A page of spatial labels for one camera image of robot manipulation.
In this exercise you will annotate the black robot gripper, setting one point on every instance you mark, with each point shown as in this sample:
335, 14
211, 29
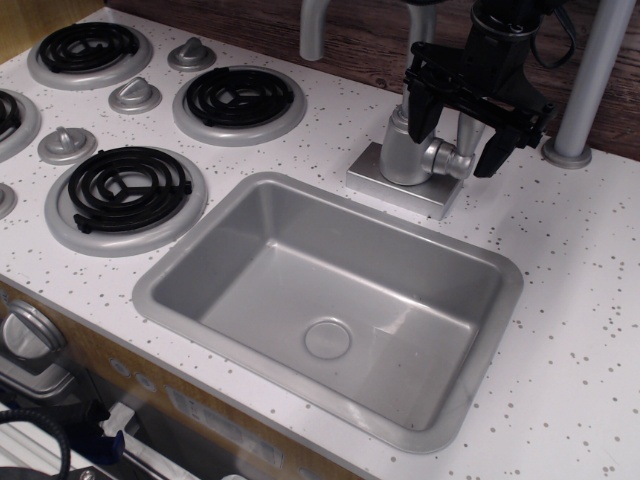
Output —
485, 80

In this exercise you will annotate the silver faucet lever handle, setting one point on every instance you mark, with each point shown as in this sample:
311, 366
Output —
455, 160

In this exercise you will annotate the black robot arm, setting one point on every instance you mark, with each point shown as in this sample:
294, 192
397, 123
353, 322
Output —
505, 12

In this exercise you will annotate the grey vertical support pole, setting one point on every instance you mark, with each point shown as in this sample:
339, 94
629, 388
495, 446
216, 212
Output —
569, 149

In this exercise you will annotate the silver toy faucet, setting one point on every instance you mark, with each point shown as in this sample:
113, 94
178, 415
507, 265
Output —
392, 171

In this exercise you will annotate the grey plastic sink basin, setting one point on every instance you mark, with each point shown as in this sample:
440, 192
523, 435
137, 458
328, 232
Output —
387, 325

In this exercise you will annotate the back right stove burner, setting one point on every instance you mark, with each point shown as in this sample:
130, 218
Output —
238, 106

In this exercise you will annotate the grey stove knob top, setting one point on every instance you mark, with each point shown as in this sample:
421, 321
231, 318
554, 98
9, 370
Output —
191, 56

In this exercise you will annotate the grey stove knob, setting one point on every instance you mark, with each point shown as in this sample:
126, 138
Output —
191, 56
135, 97
66, 146

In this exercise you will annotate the grey stove knob middle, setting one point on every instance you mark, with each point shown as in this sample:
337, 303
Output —
135, 97

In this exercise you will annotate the front right stove burner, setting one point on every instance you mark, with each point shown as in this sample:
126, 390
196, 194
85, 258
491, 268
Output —
125, 201

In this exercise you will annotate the back left stove burner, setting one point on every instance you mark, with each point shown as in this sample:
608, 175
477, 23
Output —
88, 56

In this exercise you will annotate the grey stove knob lower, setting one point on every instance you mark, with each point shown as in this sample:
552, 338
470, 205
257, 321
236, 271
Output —
66, 146

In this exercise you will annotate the left edge stove burner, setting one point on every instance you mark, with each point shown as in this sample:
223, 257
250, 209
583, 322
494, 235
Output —
20, 123

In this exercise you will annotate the grey stove knob edge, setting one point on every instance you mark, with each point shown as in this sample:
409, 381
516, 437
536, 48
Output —
8, 200

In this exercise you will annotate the silver oven dial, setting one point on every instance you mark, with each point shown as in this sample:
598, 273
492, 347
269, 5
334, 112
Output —
29, 339

